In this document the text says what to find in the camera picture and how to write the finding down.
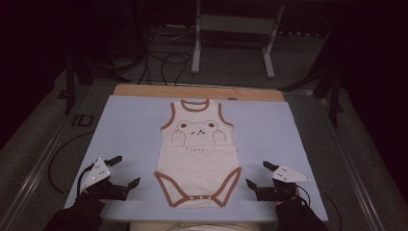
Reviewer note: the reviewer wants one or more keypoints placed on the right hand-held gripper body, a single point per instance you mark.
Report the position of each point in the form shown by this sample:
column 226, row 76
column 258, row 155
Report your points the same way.
column 287, row 174

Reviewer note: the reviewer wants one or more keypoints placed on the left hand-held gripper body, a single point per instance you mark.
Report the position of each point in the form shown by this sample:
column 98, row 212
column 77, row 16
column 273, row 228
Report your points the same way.
column 96, row 174

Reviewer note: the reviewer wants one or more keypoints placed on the cream baby bodysuit brown trim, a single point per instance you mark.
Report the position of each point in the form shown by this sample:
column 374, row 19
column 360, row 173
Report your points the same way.
column 197, row 166

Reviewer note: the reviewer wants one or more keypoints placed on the person's left hand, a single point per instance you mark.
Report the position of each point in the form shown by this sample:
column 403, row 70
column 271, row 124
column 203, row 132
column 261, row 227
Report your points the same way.
column 102, row 201

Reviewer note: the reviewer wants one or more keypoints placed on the person's right hand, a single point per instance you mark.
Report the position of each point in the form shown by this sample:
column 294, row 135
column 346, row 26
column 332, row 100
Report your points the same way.
column 282, row 201

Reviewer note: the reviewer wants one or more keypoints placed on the light blue table mat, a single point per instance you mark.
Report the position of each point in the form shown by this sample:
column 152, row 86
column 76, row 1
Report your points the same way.
column 134, row 128

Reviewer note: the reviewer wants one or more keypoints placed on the black tripod stand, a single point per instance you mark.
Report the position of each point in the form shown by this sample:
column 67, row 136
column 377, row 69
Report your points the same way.
column 334, row 96
column 70, row 83

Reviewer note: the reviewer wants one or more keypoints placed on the metal floor rail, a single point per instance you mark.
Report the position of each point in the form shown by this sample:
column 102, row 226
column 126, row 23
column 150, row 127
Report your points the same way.
column 355, row 179
column 32, row 182

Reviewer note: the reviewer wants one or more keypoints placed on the white metal stand frame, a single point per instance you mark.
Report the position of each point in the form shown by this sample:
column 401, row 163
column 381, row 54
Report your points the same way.
column 235, row 24

